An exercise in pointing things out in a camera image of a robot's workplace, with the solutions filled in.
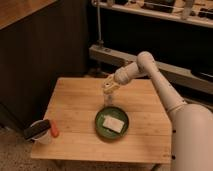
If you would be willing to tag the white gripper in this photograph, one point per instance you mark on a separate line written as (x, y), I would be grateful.
(109, 85)

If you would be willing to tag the clear plastic bottle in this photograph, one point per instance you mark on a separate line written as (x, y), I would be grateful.
(108, 100)

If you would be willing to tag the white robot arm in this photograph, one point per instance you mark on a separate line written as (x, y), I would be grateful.
(192, 124)

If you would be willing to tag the green round plate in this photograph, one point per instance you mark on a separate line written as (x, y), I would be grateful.
(114, 112)

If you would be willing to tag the wooden table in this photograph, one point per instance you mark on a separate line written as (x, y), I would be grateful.
(73, 107)

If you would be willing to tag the white sponge block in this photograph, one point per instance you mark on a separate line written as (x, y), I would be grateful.
(113, 124)

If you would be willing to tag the orange carrot toy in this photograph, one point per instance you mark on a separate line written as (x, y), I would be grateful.
(54, 131)

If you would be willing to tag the dark wooden cabinet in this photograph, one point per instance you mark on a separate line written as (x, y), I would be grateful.
(34, 53)

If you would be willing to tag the white cup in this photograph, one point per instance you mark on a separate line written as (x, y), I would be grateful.
(44, 138)

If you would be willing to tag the metal shelf rack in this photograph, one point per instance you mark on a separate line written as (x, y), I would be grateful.
(110, 55)

